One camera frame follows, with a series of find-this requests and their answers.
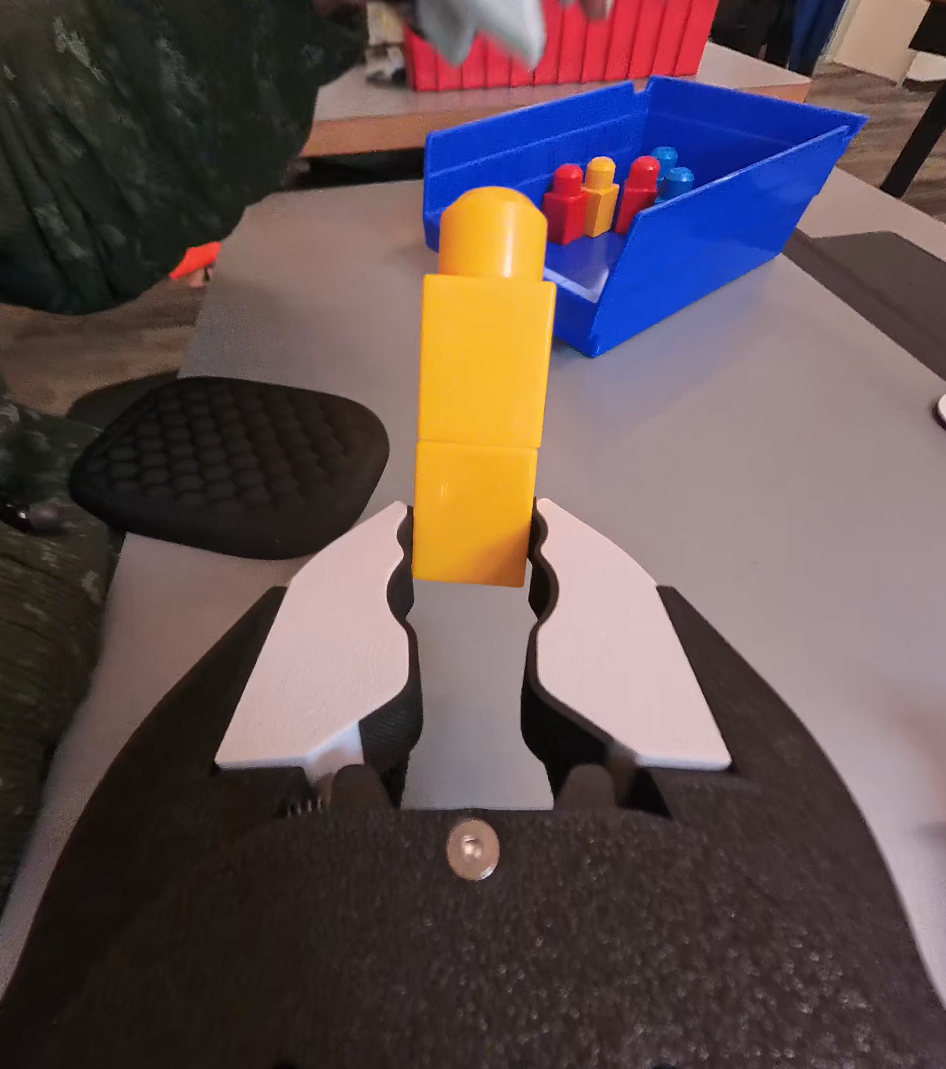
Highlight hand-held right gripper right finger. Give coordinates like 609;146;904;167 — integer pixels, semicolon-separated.
521;498;733;795

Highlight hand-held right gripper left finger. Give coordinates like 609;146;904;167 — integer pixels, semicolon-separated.
212;499;424;803

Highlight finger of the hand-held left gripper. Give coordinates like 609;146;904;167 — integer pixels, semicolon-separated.
416;0;547;70

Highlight orange mega block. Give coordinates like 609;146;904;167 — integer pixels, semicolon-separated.
411;441;539;588
420;188;559;445

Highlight pile of mega blocks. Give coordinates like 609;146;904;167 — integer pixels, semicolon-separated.
542;146;695;246

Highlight blue plastic bin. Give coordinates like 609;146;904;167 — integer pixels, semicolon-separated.
423;75;869;359

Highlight person's left forearm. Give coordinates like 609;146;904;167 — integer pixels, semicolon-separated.
0;0;369;317

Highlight red plastic bin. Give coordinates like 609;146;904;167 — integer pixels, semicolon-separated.
403;0;720;93

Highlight grey wood-edged table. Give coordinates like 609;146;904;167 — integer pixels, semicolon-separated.
299;42;812;160

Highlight black textured pad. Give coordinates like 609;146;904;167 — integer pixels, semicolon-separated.
69;376;391;561

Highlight blue hanging jacket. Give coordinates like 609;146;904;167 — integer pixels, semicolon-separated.
786;0;850;76

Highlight orange traffic cone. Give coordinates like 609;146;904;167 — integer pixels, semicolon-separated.
168;241;223;282

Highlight wooden desk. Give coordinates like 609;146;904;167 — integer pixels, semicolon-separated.
880;0;946;199

